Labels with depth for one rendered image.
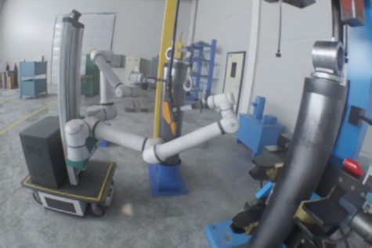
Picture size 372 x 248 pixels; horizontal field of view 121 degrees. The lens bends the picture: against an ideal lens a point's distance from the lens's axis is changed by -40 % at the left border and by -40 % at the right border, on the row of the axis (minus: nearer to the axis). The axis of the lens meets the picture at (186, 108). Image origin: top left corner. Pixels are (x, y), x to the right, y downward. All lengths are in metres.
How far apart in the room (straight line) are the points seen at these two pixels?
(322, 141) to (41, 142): 1.81
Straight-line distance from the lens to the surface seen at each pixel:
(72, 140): 1.39
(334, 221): 0.78
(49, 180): 1.81
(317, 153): 0.81
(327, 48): 0.81
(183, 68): 1.71
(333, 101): 0.77
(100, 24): 11.63
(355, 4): 1.06
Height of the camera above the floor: 1.43
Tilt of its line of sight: 13 degrees down
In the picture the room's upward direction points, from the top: 6 degrees clockwise
